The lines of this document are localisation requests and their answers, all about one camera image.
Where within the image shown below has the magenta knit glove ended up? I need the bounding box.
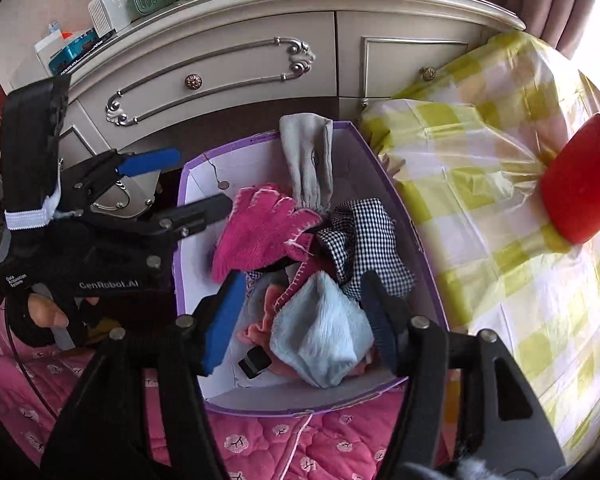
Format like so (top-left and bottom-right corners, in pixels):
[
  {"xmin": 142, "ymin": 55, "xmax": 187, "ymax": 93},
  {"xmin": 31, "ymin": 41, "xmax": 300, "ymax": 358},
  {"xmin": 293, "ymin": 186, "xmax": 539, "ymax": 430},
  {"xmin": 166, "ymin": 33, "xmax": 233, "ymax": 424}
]
[{"xmin": 211, "ymin": 184, "xmax": 323, "ymax": 283}]

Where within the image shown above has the light blue grey towel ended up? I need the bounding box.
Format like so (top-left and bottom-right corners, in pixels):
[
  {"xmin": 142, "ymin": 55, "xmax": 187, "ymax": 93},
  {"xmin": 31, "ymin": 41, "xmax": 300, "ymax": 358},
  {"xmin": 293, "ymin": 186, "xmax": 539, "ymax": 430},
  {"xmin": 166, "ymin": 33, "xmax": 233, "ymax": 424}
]
[{"xmin": 270, "ymin": 271, "xmax": 374, "ymax": 389}]

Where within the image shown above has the black white checkered mask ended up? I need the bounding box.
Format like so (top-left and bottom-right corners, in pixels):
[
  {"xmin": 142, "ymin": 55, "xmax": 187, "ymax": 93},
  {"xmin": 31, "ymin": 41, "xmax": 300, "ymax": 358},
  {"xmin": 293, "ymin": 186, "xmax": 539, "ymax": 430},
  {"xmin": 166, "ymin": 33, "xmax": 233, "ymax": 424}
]
[{"xmin": 316, "ymin": 197, "xmax": 416, "ymax": 301}]

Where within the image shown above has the pink elephant towel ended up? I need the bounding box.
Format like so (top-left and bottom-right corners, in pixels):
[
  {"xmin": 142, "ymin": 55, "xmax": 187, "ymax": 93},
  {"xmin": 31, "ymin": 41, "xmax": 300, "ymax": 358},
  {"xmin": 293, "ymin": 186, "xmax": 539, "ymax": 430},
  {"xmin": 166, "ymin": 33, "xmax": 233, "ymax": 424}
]
[{"xmin": 236, "ymin": 278, "xmax": 299, "ymax": 379}]

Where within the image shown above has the left hand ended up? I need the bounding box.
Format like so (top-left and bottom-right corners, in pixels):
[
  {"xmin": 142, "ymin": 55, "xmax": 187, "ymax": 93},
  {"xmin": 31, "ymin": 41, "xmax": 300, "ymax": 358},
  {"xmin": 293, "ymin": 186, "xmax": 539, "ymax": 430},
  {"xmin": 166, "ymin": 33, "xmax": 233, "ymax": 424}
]
[{"xmin": 5, "ymin": 289, "xmax": 106, "ymax": 352}]

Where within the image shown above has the purple white storage box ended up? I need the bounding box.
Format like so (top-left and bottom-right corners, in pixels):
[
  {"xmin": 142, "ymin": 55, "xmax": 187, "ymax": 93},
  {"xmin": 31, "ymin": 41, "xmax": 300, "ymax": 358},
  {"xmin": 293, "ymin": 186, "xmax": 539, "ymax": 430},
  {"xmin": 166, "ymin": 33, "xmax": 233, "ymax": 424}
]
[{"xmin": 172, "ymin": 119, "xmax": 451, "ymax": 417}]

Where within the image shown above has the pink quilted blanket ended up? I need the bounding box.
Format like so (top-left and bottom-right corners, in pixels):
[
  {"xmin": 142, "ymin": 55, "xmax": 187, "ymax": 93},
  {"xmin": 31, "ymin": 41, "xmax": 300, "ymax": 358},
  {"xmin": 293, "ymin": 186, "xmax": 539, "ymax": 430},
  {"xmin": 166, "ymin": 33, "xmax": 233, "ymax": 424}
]
[{"xmin": 0, "ymin": 303, "xmax": 456, "ymax": 480}]

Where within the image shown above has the cream white dresser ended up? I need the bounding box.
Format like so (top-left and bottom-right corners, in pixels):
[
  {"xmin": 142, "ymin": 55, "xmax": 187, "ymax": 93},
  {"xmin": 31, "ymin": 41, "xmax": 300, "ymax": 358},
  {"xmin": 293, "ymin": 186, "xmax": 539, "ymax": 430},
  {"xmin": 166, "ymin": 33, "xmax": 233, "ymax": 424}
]
[{"xmin": 60, "ymin": 0, "xmax": 524, "ymax": 167}]

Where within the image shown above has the blue box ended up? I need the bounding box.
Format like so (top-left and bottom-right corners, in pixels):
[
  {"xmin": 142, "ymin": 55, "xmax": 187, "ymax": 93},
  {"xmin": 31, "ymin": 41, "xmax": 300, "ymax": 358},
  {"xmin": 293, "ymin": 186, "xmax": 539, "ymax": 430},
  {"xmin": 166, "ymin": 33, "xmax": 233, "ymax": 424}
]
[{"xmin": 48, "ymin": 28, "xmax": 114, "ymax": 75}]

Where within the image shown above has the grey glove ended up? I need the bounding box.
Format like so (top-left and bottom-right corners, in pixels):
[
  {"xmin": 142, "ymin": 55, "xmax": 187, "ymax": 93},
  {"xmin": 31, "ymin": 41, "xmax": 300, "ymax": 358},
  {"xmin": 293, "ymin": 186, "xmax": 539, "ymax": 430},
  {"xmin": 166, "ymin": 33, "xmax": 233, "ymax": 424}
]
[{"xmin": 278, "ymin": 113, "xmax": 334, "ymax": 214}]

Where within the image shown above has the white container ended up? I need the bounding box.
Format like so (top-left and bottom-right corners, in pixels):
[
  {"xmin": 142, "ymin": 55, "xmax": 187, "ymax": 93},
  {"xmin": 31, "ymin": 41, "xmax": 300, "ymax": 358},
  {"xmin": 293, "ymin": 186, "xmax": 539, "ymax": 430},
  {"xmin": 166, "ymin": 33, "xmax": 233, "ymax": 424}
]
[{"xmin": 87, "ymin": 0, "xmax": 132, "ymax": 38}]

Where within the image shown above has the red thermos bottle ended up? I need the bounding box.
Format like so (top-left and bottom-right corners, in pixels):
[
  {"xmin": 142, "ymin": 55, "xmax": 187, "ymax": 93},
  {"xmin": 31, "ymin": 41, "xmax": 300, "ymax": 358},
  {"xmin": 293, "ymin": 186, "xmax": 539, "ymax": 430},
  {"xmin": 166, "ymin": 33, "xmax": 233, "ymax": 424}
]
[{"xmin": 540, "ymin": 112, "xmax": 600, "ymax": 244}]

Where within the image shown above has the yellow checkered tablecloth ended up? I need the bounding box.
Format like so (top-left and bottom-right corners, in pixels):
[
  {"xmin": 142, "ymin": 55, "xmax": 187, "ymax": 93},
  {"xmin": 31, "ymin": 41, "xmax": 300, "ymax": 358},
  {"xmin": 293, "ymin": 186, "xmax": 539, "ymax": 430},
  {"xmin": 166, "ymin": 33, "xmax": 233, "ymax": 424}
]
[{"xmin": 358, "ymin": 32, "xmax": 600, "ymax": 462}]

